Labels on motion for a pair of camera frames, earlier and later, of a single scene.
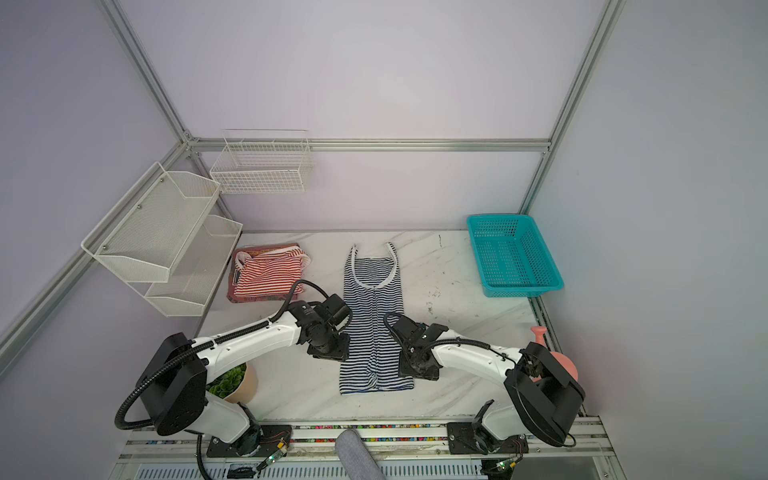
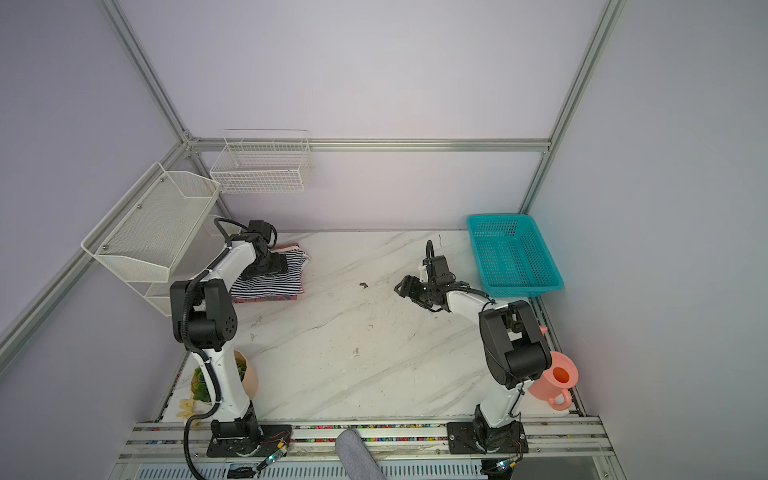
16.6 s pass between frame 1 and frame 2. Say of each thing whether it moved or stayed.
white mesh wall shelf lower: stayed
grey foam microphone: stayed
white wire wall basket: stayed
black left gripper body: moved
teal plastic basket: stayed
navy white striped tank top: moved
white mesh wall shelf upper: stayed
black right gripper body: moved
